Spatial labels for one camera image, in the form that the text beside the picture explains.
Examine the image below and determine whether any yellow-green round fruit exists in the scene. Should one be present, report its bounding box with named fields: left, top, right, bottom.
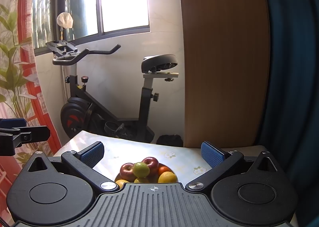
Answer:
left=134, top=177, right=149, bottom=183

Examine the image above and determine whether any large yellow orange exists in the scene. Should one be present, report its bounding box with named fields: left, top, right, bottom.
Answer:
left=115, top=179, right=130, bottom=189
left=158, top=171, right=178, bottom=183

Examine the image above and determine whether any small red apple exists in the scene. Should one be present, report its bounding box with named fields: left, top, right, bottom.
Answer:
left=119, top=163, right=136, bottom=182

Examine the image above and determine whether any cream round plate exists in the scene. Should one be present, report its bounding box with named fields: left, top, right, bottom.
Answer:
left=115, top=163, right=176, bottom=183

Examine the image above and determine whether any black bag on floor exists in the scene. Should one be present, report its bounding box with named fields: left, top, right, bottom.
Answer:
left=156, top=135, right=183, bottom=147

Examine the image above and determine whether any wooden wardrobe panel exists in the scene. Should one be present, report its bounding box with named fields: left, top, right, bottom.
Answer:
left=181, top=0, right=270, bottom=148

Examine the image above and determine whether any dark red apple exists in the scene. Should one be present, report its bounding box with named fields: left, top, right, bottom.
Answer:
left=142, top=157, right=159, bottom=176

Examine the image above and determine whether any window with dark frame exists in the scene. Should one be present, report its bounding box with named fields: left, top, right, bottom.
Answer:
left=32, top=0, right=150, bottom=55

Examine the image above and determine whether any green apple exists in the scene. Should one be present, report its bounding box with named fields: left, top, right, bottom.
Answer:
left=132, top=162, right=150, bottom=178

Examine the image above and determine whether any small tangerine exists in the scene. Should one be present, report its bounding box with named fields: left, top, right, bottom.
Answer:
left=158, top=166, right=171, bottom=176

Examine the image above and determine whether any dark teal curtain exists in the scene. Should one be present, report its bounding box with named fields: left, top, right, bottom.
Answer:
left=257, top=0, right=318, bottom=226

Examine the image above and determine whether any black exercise bike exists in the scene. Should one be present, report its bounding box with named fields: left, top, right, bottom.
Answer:
left=45, top=40, right=180, bottom=143

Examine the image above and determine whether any bamboo print curtain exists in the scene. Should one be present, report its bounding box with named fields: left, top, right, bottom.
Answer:
left=1, top=0, right=61, bottom=225

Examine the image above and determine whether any floral plastic tablecloth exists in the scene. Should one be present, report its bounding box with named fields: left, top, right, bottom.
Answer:
left=53, top=130, right=265, bottom=185

